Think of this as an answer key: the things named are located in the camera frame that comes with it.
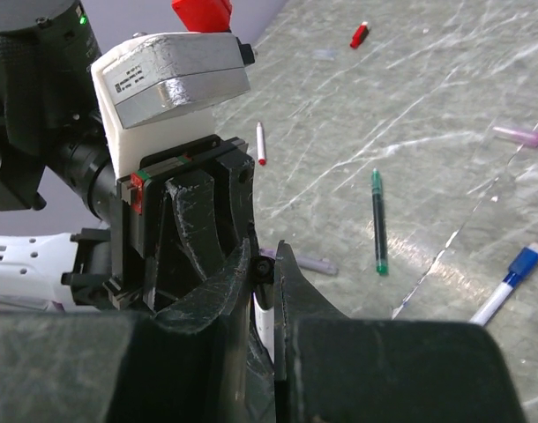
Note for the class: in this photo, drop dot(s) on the blue marker cap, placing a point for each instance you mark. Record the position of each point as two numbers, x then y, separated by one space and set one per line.
522 265

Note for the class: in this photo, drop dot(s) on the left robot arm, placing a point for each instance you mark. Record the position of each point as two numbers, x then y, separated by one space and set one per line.
50 120

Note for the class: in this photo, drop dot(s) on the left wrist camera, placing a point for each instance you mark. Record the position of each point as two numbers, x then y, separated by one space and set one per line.
156 91

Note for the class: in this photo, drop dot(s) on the black white marker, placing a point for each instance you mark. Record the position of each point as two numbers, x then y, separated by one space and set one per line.
264 324

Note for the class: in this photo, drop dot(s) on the purple pen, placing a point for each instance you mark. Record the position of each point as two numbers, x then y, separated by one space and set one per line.
315 263

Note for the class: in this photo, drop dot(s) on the red marker cap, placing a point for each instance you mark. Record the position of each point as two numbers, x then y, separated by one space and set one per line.
360 35

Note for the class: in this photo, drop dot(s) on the blue white marker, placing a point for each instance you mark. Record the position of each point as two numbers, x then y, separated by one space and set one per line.
496 299

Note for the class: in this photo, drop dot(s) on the pink pen cap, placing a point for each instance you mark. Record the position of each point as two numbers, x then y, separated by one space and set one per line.
527 138

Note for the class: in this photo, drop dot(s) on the green pen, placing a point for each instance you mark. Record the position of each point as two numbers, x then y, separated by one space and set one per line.
380 238

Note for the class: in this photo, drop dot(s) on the red white marker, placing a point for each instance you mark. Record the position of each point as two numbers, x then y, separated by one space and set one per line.
260 134

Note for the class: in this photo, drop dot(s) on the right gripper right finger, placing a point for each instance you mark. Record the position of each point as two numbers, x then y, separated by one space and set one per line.
333 368

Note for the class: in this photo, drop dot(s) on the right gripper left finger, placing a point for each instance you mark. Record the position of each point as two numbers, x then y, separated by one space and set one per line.
185 364

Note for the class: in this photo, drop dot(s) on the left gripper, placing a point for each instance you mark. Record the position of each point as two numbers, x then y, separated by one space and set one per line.
176 220

